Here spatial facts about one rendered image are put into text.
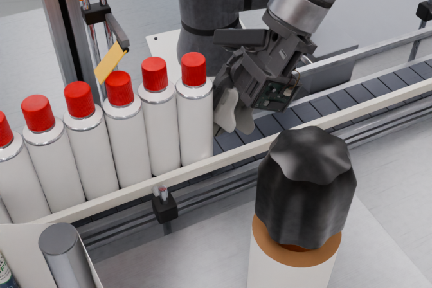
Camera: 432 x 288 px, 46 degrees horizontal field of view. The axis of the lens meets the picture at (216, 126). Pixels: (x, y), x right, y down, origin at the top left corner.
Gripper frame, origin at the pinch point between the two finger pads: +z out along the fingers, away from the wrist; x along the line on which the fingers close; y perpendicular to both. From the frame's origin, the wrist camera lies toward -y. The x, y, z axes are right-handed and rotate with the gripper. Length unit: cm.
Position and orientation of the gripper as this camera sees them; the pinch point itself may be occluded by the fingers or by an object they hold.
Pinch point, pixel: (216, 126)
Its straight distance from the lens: 79.8
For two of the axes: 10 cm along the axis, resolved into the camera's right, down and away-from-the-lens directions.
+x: 7.8, 0.9, 6.2
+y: 4.4, 6.3, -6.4
